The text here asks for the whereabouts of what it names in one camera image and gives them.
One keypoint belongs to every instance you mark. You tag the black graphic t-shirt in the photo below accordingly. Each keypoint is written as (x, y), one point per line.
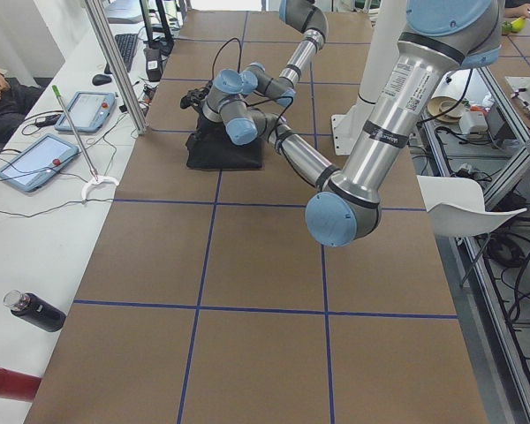
(210, 148)

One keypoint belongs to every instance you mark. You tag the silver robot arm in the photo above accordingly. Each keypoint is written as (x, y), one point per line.
(310, 21)
(438, 37)

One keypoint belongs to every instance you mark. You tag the white curved hook piece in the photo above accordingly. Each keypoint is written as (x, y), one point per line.
(93, 183)

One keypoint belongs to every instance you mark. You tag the long metal reacher stick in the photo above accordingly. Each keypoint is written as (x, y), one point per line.
(75, 132)

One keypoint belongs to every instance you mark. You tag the black box with label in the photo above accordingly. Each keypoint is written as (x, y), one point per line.
(154, 64)

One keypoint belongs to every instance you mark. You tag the white plastic chair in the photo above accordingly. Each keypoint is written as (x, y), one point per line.
(456, 207)

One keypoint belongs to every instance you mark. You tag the upper teach pendant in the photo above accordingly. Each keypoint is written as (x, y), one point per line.
(89, 111)

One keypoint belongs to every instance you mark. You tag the teach pendant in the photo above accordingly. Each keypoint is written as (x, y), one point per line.
(89, 111)
(35, 166)

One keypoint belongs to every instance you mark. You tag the wooden bowls stack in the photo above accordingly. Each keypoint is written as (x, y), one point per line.
(445, 109)

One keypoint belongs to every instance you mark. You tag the black computer mouse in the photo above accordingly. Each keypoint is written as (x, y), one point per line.
(101, 79)

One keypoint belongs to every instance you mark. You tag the black computer keyboard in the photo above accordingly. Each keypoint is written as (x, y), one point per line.
(127, 46)

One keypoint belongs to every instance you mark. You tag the white power adapter box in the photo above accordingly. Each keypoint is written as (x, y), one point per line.
(473, 122)

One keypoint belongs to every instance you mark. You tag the lower teach pendant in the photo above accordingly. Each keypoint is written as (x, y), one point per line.
(35, 166)

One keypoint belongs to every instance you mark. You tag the black water bottle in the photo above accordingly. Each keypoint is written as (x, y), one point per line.
(31, 308)

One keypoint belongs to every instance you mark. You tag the seated person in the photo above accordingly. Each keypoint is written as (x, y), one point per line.
(16, 101)

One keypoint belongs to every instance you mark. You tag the green banana toy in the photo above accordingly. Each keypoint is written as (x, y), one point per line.
(513, 27)

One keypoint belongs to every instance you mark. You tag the red bottle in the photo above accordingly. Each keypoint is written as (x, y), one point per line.
(18, 386)

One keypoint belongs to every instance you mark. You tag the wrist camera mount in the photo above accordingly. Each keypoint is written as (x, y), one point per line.
(195, 98)

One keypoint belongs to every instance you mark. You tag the aluminium frame post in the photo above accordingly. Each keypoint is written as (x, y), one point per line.
(107, 42)

